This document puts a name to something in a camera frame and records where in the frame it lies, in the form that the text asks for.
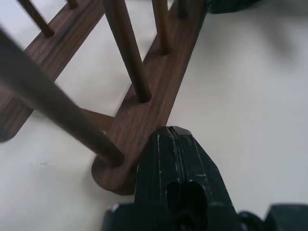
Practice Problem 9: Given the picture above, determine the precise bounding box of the black chair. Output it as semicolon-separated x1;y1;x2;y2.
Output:
208;0;258;14

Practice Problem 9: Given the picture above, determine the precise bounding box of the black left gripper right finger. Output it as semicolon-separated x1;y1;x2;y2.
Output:
171;126;236;209

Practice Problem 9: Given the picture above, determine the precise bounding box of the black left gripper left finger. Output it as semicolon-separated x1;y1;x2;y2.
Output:
134;127;185;207

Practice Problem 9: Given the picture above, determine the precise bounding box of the dark wooden dish rack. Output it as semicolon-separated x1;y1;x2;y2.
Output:
0;0;208;196

